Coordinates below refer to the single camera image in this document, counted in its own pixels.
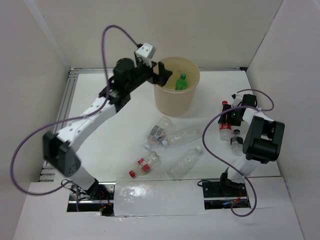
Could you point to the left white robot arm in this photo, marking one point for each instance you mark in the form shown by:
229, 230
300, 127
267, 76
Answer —
60, 148

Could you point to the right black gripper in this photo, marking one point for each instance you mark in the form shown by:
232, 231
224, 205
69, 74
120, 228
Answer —
223, 119

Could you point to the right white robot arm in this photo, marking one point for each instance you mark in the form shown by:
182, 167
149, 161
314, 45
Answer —
254, 138

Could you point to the red cap red label bottle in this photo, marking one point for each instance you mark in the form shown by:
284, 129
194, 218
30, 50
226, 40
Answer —
145, 164

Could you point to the white taped cover sheet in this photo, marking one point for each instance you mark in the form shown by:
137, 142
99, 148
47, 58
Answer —
158, 198

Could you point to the clear bottle white cap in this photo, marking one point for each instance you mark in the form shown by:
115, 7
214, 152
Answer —
182, 136
183, 164

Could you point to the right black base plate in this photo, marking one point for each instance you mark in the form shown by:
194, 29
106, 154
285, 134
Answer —
217, 197

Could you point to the blue label clear bottle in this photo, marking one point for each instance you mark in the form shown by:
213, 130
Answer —
158, 132

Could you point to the beige round plastic bin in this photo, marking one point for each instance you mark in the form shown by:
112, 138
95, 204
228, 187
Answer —
170, 101

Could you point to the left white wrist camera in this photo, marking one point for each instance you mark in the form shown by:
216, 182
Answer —
145, 53

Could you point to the left metal base mount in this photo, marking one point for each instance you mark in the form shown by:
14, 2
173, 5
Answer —
102, 204

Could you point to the clear bottle white cap upper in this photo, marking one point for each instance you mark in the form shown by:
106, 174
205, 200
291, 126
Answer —
182, 136

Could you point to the clear bottle white cap lower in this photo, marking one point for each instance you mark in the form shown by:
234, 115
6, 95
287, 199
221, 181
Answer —
183, 164

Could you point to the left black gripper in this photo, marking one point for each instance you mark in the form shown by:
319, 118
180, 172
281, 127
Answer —
160, 79

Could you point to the green plastic bottle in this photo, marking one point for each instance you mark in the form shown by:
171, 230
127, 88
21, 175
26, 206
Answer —
181, 84

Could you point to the black label small bottle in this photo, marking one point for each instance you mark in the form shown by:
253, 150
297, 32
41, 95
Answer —
236, 143

